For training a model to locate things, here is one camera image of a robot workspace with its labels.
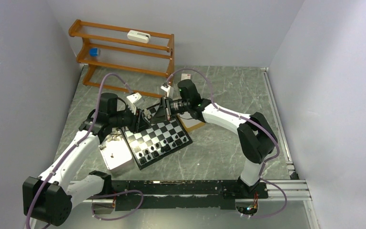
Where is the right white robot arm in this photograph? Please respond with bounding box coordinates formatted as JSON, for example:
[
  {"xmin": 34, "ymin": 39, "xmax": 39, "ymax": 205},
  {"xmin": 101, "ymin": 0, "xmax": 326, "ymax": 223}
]
[{"xmin": 150, "ymin": 80, "xmax": 278, "ymax": 198}]

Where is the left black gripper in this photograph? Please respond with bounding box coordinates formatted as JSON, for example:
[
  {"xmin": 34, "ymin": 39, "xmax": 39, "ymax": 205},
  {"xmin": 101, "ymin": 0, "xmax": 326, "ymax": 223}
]
[{"xmin": 109, "ymin": 103, "xmax": 152, "ymax": 134}]

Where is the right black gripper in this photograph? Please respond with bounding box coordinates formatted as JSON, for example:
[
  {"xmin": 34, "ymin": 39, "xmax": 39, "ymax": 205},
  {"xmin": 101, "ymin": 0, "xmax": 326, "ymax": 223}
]
[{"xmin": 150, "ymin": 96, "xmax": 190, "ymax": 125}]

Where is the small white red box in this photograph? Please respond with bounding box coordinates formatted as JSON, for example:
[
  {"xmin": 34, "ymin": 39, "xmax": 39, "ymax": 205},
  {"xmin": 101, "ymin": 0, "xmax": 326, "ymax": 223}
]
[{"xmin": 181, "ymin": 73, "xmax": 191, "ymax": 81}]

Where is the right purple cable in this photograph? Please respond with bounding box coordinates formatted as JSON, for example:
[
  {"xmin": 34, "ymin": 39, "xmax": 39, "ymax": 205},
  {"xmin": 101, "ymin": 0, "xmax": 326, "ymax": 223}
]
[{"xmin": 165, "ymin": 68, "xmax": 288, "ymax": 219}]

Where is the silver tin with white pieces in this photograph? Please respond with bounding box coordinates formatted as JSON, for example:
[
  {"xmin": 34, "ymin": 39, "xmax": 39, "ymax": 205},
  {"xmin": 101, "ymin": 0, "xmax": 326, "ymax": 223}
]
[{"xmin": 99, "ymin": 132, "xmax": 135, "ymax": 176}]

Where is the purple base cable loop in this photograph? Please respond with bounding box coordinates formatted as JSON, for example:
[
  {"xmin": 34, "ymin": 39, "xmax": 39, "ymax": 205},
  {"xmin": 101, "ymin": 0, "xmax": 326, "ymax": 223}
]
[{"xmin": 91, "ymin": 189, "xmax": 144, "ymax": 221}]

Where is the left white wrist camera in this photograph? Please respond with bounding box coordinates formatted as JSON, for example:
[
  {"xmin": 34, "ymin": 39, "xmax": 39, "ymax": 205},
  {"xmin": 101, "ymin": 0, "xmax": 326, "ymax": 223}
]
[{"xmin": 126, "ymin": 93, "xmax": 144, "ymax": 114}]

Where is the black white chess board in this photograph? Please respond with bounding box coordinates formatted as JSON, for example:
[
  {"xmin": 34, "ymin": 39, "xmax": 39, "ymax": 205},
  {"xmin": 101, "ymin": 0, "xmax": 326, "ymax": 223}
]
[{"xmin": 122, "ymin": 119, "xmax": 193, "ymax": 170}]

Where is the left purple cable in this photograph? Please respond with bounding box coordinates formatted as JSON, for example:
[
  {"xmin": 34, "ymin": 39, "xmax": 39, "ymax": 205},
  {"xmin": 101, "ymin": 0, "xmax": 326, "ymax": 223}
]
[{"xmin": 25, "ymin": 73, "xmax": 135, "ymax": 229}]

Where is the wooden three-tier rack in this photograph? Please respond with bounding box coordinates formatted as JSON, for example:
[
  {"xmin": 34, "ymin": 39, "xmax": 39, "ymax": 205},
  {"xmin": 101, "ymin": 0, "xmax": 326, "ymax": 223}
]
[{"xmin": 68, "ymin": 19, "xmax": 175, "ymax": 87}]

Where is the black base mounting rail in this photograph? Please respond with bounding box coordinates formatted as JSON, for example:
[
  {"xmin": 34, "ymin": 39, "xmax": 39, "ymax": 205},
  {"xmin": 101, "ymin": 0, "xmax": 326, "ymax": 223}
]
[{"xmin": 88, "ymin": 170, "xmax": 269, "ymax": 212}]

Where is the blue cap on rack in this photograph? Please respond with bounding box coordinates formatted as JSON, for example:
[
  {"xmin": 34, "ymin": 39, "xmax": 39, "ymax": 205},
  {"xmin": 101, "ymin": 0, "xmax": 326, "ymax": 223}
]
[{"xmin": 89, "ymin": 48, "xmax": 101, "ymax": 57}]

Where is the white device on rack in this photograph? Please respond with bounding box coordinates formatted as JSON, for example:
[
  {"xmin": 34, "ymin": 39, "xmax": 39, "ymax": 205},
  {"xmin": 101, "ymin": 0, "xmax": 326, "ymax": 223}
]
[{"xmin": 127, "ymin": 30, "xmax": 151, "ymax": 43}]

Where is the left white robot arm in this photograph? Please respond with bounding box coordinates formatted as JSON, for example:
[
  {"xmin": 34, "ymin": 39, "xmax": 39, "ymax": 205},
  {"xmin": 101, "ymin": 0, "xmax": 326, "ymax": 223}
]
[{"xmin": 22, "ymin": 93, "xmax": 150, "ymax": 229}]

